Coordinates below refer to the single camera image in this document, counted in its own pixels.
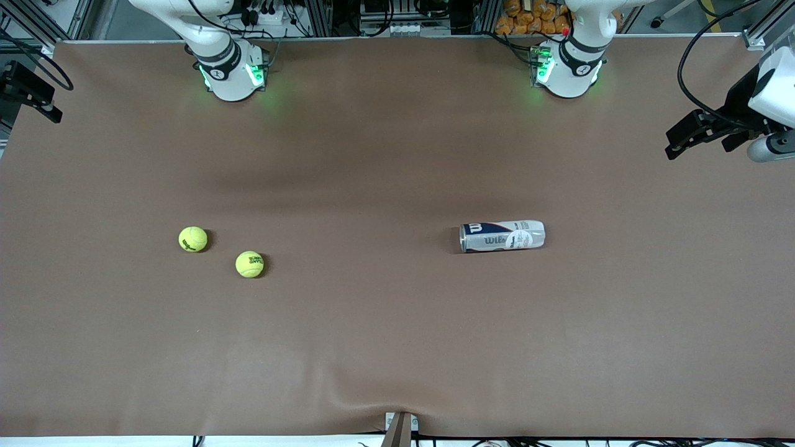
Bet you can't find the yellow Wilson print tennis ball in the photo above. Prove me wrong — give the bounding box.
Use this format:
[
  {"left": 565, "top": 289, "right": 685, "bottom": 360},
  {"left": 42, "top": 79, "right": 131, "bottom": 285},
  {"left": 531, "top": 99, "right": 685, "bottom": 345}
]
[{"left": 178, "top": 226, "right": 209, "bottom": 253}]

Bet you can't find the Wilson tennis ball can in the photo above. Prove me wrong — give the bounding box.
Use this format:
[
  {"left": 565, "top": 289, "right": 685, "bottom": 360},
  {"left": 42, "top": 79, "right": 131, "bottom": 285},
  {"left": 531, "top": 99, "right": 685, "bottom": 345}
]
[{"left": 460, "top": 220, "right": 546, "bottom": 254}]

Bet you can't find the yellow Roland Garros tennis ball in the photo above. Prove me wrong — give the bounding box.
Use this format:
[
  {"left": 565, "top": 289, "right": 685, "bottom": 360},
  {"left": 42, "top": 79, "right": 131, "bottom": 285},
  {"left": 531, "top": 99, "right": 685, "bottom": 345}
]
[{"left": 235, "top": 251, "right": 265, "bottom": 279}]

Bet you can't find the orange packaged goods pile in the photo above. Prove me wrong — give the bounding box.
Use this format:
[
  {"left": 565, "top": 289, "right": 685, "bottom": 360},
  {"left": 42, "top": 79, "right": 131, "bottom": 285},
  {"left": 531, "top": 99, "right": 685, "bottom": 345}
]
[{"left": 495, "top": 0, "right": 571, "bottom": 35}]

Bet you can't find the white power strip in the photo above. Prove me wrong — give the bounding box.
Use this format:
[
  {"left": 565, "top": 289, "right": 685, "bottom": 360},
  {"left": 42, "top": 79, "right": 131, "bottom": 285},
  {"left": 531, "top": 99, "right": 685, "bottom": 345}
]
[{"left": 239, "top": 0, "right": 296, "bottom": 29}]

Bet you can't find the white terminal block strip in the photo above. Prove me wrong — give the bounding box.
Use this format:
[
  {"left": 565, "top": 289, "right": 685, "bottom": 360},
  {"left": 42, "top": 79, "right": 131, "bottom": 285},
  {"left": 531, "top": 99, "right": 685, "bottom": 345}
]
[{"left": 362, "top": 20, "right": 435, "bottom": 37}]

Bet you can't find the aluminium frame profile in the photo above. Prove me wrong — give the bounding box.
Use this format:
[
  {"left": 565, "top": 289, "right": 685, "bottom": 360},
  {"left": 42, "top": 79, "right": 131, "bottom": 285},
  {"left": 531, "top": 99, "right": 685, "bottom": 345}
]
[
  {"left": 0, "top": 0, "right": 94, "bottom": 50},
  {"left": 742, "top": 0, "right": 795, "bottom": 50}
]

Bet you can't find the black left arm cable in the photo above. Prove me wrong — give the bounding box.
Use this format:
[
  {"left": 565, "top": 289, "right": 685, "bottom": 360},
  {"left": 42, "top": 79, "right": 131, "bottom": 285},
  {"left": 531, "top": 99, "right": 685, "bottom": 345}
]
[{"left": 677, "top": 0, "right": 766, "bottom": 128}]

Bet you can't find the aluminium frame post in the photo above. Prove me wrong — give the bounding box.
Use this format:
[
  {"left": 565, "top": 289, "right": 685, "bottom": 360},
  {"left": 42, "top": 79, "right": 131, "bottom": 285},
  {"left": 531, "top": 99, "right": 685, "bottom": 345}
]
[
  {"left": 304, "top": 0, "right": 333, "bottom": 37},
  {"left": 475, "top": 0, "right": 501, "bottom": 35}
]

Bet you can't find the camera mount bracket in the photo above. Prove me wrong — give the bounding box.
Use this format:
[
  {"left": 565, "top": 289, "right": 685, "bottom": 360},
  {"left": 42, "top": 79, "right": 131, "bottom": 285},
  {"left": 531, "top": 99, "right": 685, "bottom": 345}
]
[{"left": 381, "top": 412, "right": 419, "bottom": 447}]

